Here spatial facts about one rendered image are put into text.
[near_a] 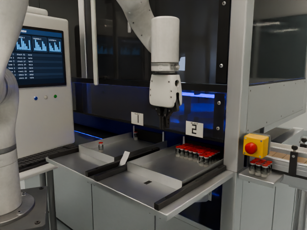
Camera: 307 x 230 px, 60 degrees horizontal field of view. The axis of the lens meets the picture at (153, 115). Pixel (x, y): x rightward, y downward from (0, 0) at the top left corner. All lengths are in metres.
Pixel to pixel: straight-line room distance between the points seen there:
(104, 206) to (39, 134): 0.58
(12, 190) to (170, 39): 0.62
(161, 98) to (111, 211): 1.04
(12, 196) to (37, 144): 0.75
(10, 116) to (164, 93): 0.45
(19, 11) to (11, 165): 0.42
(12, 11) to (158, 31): 0.38
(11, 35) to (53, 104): 0.87
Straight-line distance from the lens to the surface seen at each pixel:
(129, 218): 1.59
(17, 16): 0.80
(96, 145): 1.35
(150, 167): 1.07
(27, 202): 0.92
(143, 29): 0.88
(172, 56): 0.78
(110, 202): 1.68
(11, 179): 0.86
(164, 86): 0.79
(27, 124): 1.54
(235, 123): 1.02
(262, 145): 0.99
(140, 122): 1.31
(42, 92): 1.57
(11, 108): 0.88
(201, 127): 1.09
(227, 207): 1.14
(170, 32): 0.78
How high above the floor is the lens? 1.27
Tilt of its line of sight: 10 degrees down
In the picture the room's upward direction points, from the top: straight up
